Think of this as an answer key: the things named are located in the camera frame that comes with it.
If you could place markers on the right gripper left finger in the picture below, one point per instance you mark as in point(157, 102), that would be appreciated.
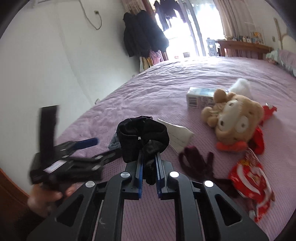
point(126, 185)

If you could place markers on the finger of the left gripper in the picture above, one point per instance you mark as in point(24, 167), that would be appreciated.
point(107, 157)
point(78, 145)

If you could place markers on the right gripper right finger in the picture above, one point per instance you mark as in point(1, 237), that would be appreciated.
point(172, 185)

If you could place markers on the black sock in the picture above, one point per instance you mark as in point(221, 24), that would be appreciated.
point(143, 135)

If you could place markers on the red snack bag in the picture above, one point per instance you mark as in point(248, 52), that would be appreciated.
point(250, 181)

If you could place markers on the person's left hand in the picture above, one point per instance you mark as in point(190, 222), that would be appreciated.
point(40, 200)

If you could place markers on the grey sock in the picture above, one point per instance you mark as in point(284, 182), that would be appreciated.
point(114, 143)

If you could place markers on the purple bed sheet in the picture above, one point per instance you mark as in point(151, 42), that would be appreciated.
point(160, 92)

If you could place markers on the white milk carton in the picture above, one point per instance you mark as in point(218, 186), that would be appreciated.
point(200, 97)

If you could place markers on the brown plush toy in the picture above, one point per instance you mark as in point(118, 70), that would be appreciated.
point(234, 119)

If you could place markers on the pink clothes on rack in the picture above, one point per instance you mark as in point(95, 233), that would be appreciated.
point(153, 59)

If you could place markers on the white fluffy ball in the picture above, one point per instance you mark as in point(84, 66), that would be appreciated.
point(241, 87)

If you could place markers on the dark hanging coats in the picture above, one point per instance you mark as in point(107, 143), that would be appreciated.
point(142, 35)

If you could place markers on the wooden desk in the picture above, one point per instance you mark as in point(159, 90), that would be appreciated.
point(244, 46)

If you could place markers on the dark clothes on balcony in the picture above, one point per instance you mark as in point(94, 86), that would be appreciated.
point(166, 10)

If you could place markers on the colourful box on desk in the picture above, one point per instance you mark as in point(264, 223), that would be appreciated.
point(257, 38)

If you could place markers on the purple pillow with teal trim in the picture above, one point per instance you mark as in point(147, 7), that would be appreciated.
point(284, 59)

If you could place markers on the beige curtain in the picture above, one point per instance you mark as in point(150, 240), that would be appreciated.
point(235, 17)

